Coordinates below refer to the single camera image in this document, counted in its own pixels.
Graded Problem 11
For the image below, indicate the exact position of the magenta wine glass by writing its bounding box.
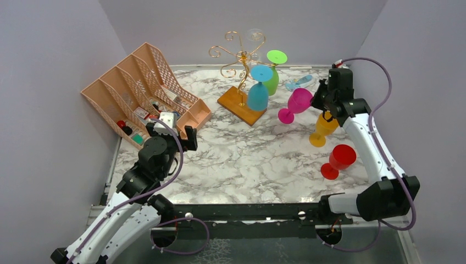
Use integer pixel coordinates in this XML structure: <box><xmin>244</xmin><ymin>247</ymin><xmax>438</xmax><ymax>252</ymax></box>
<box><xmin>278</xmin><ymin>88</ymin><xmax>313</xmax><ymax>124</ymax></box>

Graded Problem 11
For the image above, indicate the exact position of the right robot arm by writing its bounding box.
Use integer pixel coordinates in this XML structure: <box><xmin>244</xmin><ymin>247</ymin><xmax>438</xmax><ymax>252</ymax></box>
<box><xmin>311</xmin><ymin>68</ymin><xmax>420</xmax><ymax>224</ymax></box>

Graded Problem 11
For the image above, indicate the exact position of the pink plastic desk organizer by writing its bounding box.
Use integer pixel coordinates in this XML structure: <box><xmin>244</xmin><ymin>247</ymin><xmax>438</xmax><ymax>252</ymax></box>
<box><xmin>81</xmin><ymin>42</ymin><xmax>212</xmax><ymax>149</ymax></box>

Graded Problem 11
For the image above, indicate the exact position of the green wine glass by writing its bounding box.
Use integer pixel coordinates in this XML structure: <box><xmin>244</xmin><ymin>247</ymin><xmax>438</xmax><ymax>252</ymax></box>
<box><xmin>264</xmin><ymin>49</ymin><xmax>288</xmax><ymax>96</ymax></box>

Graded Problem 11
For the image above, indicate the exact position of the black mounting rail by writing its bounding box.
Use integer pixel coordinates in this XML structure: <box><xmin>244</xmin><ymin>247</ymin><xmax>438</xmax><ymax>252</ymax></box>
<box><xmin>87</xmin><ymin>202</ymin><xmax>408</xmax><ymax>241</ymax></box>

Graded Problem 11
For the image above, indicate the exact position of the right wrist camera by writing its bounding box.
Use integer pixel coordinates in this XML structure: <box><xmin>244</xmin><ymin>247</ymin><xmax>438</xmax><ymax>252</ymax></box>
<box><xmin>331</xmin><ymin>59</ymin><xmax>349</xmax><ymax>69</ymax></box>

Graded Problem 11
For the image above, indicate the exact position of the small card box in organizer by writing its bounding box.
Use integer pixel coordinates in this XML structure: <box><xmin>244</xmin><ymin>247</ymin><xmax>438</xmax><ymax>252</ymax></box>
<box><xmin>134</xmin><ymin>107</ymin><xmax>150</xmax><ymax>120</ymax></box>

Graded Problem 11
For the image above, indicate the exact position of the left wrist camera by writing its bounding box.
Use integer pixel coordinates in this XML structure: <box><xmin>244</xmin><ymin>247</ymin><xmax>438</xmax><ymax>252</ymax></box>
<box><xmin>146</xmin><ymin>112</ymin><xmax>178</xmax><ymax>136</ymax></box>

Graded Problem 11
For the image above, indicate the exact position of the yellow wine glass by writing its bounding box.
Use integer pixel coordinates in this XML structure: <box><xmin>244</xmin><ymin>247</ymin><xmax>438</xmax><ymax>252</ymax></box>
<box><xmin>309</xmin><ymin>112</ymin><xmax>339</xmax><ymax>147</ymax></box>

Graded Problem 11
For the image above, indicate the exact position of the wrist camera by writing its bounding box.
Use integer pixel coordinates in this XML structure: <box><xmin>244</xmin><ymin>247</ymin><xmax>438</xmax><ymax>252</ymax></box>
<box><xmin>146</xmin><ymin>112</ymin><xmax>178</xmax><ymax>136</ymax></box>
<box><xmin>331</xmin><ymin>59</ymin><xmax>349</xmax><ymax>69</ymax></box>

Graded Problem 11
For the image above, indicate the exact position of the clear wine glass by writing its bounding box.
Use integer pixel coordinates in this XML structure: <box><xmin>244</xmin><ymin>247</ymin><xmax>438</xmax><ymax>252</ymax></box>
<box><xmin>244</xmin><ymin>29</ymin><xmax>264</xmax><ymax>62</ymax></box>

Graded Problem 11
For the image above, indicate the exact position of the red black item in organizer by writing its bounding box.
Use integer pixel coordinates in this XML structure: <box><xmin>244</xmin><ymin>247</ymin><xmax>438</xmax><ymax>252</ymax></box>
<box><xmin>116</xmin><ymin>120</ymin><xmax>133</xmax><ymax>136</ymax></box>

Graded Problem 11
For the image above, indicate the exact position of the gold wine glass rack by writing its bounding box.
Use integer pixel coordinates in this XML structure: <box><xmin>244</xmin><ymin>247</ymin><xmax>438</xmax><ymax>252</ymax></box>
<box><xmin>208</xmin><ymin>30</ymin><xmax>278</xmax><ymax>127</ymax></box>

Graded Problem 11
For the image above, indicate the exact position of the red wine glass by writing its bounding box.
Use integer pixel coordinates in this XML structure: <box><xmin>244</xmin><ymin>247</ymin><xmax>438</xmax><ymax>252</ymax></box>
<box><xmin>320</xmin><ymin>144</ymin><xmax>357</xmax><ymax>180</ymax></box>

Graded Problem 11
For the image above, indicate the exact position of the small blue white package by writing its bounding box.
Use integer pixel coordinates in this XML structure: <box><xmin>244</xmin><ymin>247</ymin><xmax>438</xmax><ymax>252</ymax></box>
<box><xmin>285</xmin><ymin>74</ymin><xmax>313</xmax><ymax>92</ymax></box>

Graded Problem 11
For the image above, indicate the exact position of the blue wine glass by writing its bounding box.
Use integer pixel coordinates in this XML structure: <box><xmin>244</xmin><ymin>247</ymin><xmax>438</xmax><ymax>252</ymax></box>
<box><xmin>247</xmin><ymin>65</ymin><xmax>273</xmax><ymax>112</ymax></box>

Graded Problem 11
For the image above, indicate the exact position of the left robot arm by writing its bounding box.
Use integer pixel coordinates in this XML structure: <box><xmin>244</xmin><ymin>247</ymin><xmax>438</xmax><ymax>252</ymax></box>
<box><xmin>51</xmin><ymin>123</ymin><xmax>197</xmax><ymax>263</ymax></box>

